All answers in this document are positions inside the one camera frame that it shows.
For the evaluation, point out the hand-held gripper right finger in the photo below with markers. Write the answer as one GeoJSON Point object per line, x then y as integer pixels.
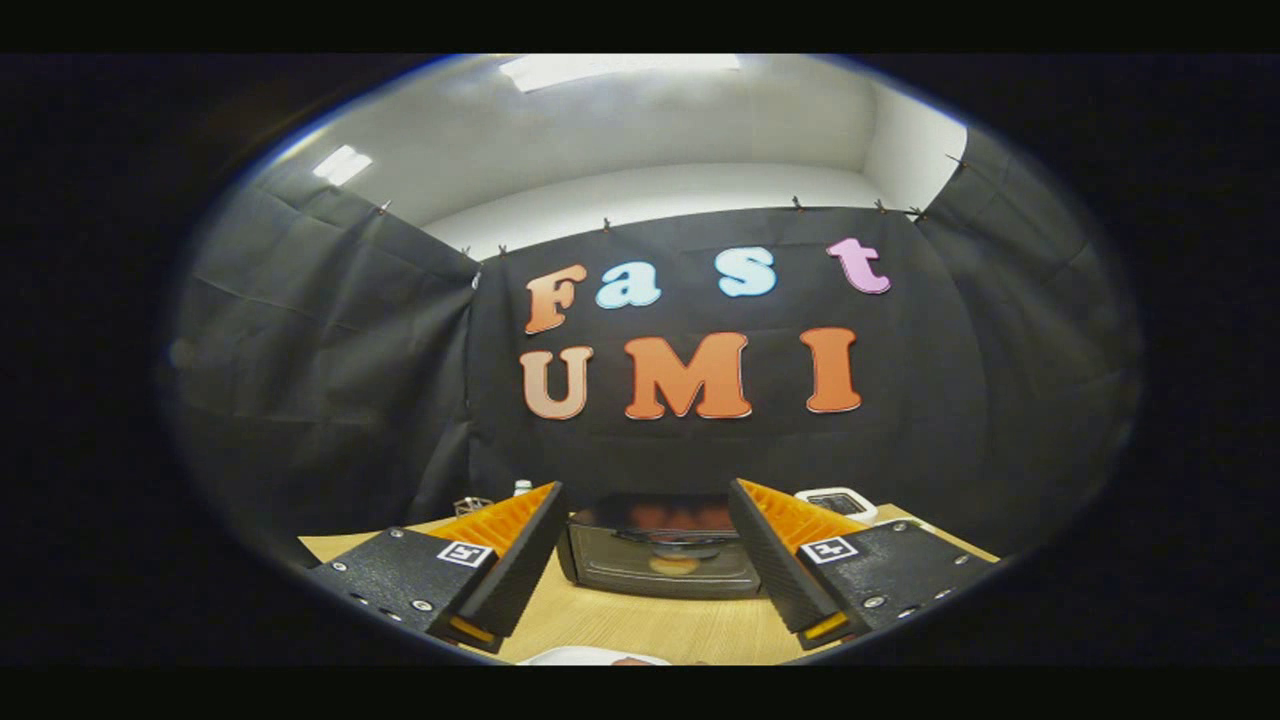
{"type": "Point", "coordinates": [775, 565]}

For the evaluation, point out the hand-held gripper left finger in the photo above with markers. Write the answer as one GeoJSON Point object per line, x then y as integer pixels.
{"type": "Point", "coordinates": [520, 570]}

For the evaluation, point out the black toaster oven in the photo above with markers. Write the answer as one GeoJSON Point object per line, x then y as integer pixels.
{"type": "Point", "coordinates": [620, 575]}

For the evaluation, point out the glazed brown donut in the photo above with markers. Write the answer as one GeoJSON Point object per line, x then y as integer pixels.
{"type": "Point", "coordinates": [674, 566]}

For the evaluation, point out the white bread toaster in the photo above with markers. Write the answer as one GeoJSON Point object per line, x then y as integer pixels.
{"type": "Point", "coordinates": [860, 510]}

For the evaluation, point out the metal mesh holder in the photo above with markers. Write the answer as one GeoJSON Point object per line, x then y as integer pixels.
{"type": "Point", "coordinates": [473, 506]}

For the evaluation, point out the white square plate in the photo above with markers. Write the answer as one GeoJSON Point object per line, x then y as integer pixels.
{"type": "Point", "coordinates": [580, 657]}

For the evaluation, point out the black backdrop cloth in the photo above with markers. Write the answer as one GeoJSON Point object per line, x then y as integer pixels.
{"type": "Point", "coordinates": [400, 330]}

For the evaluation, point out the small ceiling light panel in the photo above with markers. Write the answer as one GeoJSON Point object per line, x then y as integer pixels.
{"type": "Point", "coordinates": [342, 165]}

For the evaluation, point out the large ceiling light panel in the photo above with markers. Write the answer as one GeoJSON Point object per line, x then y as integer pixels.
{"type": "Point", "coordinates": [620, 70]}

